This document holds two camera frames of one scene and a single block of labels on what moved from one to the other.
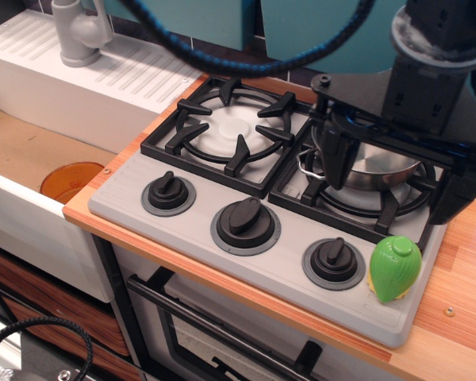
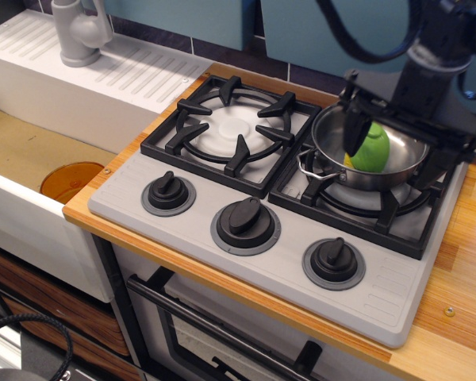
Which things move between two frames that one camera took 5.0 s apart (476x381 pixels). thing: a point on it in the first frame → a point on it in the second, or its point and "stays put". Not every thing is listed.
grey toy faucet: (82, 36) stays put
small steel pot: (374, 167) stays put
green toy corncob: (395, 264) → (373, 153)
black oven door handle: (152, 289) stays put
